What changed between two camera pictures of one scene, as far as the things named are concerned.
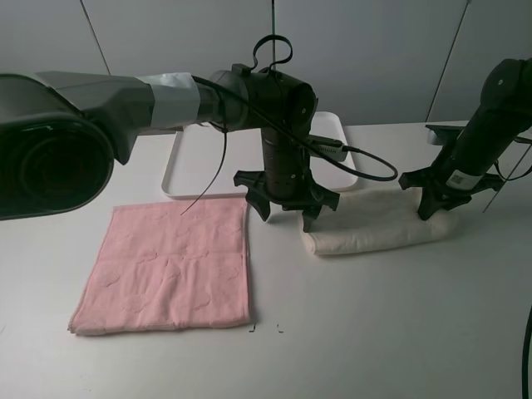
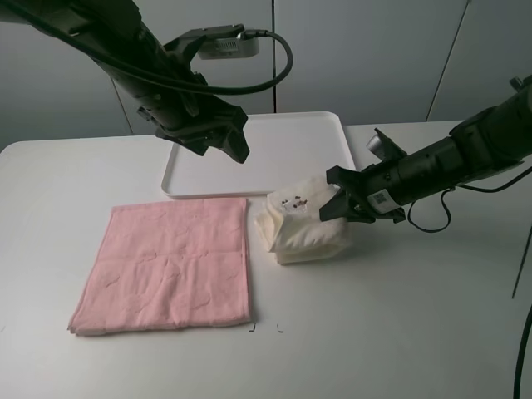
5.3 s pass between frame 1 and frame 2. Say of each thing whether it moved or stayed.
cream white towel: moved
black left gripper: moved
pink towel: stayed
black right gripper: moved
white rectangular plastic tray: stayed
